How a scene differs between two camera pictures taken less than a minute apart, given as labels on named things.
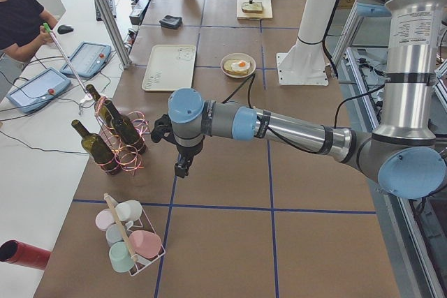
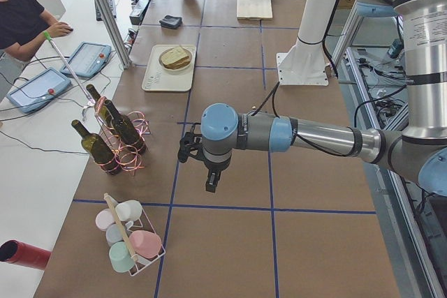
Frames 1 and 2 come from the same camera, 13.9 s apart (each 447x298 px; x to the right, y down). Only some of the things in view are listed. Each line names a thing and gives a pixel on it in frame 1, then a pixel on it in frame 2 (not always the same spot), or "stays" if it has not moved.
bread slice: [228, 68] to [178, 63]
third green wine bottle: [125, 127] stays
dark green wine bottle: [98, 149] stays
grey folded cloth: [170, 21] stays
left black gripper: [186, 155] to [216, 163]
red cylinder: [14, 251] stays
